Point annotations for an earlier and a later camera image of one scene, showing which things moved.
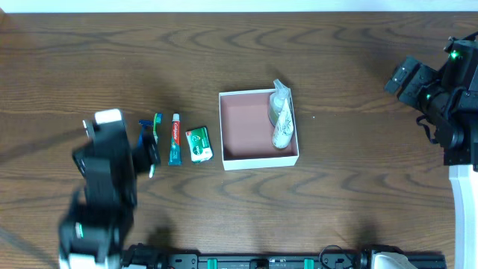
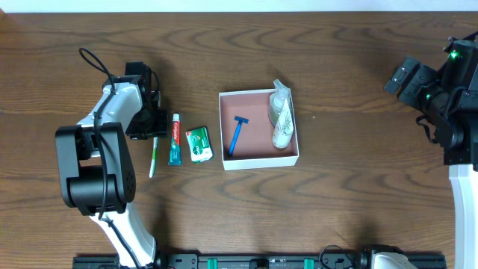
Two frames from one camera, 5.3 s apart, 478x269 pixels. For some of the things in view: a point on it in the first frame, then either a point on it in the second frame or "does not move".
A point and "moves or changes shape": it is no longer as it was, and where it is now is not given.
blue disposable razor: (143, 122) moves or changes shape
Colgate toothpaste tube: (175, 152) does not move
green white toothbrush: (158, 119) does not move
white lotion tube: (283, 134) does not move
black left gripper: (141, 158) → (148, 124)
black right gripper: (405, 80) does not move
